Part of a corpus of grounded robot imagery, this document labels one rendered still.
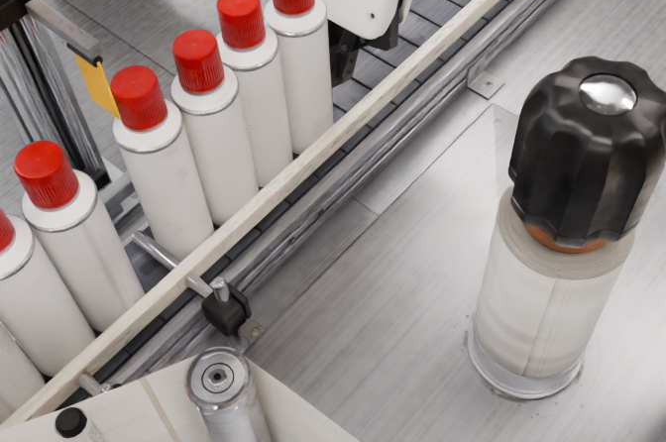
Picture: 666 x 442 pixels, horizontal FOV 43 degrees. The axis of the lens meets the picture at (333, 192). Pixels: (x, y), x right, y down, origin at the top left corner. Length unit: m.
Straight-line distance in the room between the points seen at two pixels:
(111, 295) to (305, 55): 0.24
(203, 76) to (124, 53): 0.39
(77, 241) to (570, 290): 0.33
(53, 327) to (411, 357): 0.27
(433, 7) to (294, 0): 0.30
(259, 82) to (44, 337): 0.25
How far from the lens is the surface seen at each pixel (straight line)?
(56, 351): 0.68
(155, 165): 0.63
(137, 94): 0.59
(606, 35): 1.01
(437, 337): 0.70
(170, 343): 0.72
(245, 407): 0.49
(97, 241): 0.62
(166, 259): 0.71
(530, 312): 0.57
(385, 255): 0.73
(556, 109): 0.45
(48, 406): 0.69
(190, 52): 0.61
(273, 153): 0.74
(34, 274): 0.60
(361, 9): 0.71
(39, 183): 0.57
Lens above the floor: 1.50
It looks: 54 degrees down
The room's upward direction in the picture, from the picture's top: 4 degrees counter-clockwise
